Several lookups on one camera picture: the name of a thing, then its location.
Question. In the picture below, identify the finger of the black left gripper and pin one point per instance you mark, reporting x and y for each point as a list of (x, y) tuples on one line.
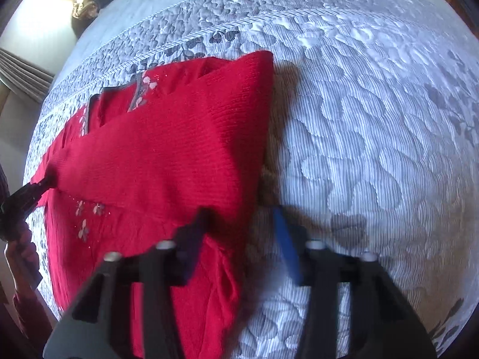
[(39, 186)]

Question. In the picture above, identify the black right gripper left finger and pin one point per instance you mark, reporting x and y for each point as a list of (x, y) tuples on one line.
[(98, 322)]

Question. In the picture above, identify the red knit sweater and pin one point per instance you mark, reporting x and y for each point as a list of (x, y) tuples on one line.
[(138, 161)]

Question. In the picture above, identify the red-sleeved left forearm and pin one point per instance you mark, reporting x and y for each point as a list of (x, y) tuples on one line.
[(33, 320)]

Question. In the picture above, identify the person's left hand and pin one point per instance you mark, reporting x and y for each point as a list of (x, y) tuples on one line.
[(21, 254)]

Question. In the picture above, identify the grey curtain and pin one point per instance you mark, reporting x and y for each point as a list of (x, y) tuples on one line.
[(23, 78)]

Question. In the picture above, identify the grey quilted leaf bedspread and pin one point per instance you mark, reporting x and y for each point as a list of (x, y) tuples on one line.
[(374, 136)]

